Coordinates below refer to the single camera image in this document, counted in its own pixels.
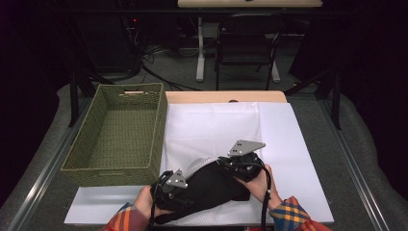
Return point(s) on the black folding chair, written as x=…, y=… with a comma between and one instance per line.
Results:
x=243, y=41

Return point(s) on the desk with white legs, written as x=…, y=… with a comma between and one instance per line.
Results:
x=200, y=48

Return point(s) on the white mesh laundry bag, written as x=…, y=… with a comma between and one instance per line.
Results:
x=205, y=128

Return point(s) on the white board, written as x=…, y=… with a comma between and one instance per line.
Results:
x=295, y=144

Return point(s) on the black metal stand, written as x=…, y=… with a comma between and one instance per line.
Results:
x=336, y=96
x=74, y=96

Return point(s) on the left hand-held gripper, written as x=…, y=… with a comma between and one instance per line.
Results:
x=174, y=183

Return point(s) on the red object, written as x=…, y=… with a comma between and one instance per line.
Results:
x=253, y=229

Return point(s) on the metal rail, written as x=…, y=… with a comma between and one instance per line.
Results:
x=352, y=166
x=41, y=179

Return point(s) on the green woven basket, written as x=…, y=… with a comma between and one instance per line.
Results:
x=128, y=128

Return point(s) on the person's left hand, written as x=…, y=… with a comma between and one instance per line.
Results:
x=142, y=200

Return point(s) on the black cloth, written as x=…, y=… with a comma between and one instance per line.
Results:
x=211, y=189

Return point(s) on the person's right hand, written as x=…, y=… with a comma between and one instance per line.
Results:
x=258, y=189

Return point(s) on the dark device with red light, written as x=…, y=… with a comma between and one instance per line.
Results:
x=134, y=20

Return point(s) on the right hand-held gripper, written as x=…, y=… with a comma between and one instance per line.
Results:
x=245, y=147

